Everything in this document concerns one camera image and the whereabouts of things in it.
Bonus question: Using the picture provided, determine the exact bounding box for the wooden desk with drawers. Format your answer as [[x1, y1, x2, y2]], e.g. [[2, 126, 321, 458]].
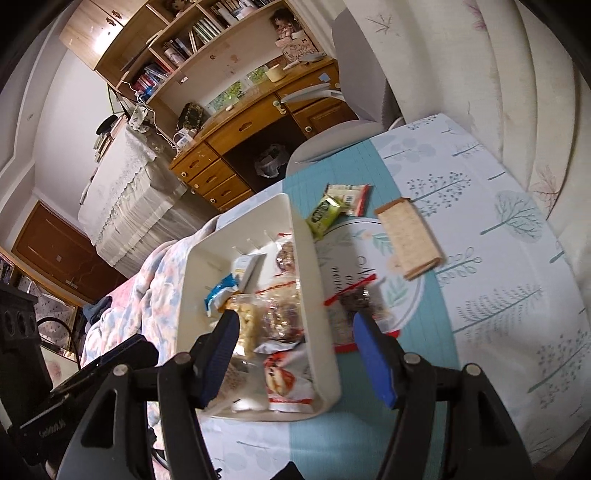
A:
[[168, 58, 358, 213]]

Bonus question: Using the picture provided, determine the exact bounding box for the dark patterned tin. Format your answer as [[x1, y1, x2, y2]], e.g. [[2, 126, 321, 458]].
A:
[[178, 102, 208, 131]]

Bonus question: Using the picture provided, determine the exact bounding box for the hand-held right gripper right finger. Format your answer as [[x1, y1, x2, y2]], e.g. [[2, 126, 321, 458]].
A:
[[352, 310, 522, 480]]

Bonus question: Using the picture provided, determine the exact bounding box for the red white cartoon packet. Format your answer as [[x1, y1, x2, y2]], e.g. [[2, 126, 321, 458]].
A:
[[263, 344, 319, 412]]

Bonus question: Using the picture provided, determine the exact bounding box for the clear nut date packet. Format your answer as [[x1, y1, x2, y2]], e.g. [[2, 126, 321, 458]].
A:
[[256, 284, 308, 344], [274, 240, 298, 273]]

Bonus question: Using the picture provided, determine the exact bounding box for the row of striped books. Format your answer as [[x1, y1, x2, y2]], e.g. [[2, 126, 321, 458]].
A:
[[191, 18, 225, 44]]

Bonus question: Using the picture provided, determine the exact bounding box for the brown wooden door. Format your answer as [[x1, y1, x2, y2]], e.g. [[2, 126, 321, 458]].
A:
[[11, 200, 127, 305]]

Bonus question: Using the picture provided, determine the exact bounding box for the pale office chair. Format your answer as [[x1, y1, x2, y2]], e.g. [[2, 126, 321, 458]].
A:
[[284, 9, 404, 178]]

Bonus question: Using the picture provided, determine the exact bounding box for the lace cloth covered furniture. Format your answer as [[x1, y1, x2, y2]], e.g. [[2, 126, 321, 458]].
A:
[[76, 122, 190, 273]]

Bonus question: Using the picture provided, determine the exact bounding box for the wooden bookshelf hutch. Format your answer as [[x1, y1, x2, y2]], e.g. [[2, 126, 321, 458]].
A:
[[58, 0, 324, 112]]

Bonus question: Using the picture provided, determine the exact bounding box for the green white snack packet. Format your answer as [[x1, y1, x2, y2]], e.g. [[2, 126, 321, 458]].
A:
[[305, 194, 348, 238]]

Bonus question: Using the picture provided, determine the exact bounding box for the clear puffed snack packet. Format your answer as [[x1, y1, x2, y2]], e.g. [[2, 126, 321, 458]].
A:
[[224, 293, 264, 361], [210, 360, 259, 407]]

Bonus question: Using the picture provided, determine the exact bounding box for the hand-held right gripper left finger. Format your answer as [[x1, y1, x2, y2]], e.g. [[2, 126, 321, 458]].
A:
[[55, 309, 241, 480]]

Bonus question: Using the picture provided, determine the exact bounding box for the row of colourful books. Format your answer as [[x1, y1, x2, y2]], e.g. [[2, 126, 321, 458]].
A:
[[134, 62, 178, 93]]

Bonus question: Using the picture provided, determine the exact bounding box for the cream padded headboard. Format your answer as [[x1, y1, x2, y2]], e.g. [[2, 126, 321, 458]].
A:
[[344, 0, 591, 241]]

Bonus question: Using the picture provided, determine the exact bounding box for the doll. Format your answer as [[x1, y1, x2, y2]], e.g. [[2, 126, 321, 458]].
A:
[[268, 9, 301, 44]]

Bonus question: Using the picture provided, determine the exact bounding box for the waste bin with bag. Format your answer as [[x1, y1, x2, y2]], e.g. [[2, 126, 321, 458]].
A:
[[255, 143, 289, 180]]

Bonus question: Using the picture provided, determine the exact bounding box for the cream plastic tray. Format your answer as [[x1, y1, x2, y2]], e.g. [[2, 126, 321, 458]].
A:
[[178, 193, 343, 421]]

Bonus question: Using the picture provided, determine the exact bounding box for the dark seaweed red label packet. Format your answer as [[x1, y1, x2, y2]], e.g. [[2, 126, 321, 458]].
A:
[[323, 274, 402, 354]]

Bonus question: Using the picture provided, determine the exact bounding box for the patterned white box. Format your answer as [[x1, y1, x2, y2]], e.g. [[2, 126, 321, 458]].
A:
[[277, 34, 319, 63]]

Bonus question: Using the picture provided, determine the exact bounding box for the tree print tablecloth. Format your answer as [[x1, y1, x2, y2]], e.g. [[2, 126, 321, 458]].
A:
[[198, 113, 583, 480]]

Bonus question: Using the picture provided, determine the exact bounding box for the brown cracker packet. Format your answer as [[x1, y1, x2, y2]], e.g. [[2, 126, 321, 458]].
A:
[[373, 198, 445, 282]]

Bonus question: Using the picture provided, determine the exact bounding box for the red edged cream packet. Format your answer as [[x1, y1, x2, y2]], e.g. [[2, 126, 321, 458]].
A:
[[323, 184, 372, 217]]

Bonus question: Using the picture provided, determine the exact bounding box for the blue snack packet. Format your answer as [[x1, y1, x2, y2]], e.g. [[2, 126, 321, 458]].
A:
[[202, 273, 241, 317]]

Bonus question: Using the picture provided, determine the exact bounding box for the black device with round holes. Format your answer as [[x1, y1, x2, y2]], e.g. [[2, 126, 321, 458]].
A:
[[0, 281, 51, 402]]

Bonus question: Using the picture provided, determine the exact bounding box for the floral blanket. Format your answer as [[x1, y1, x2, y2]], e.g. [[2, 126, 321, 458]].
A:
[[81, 217, 222, 370]]

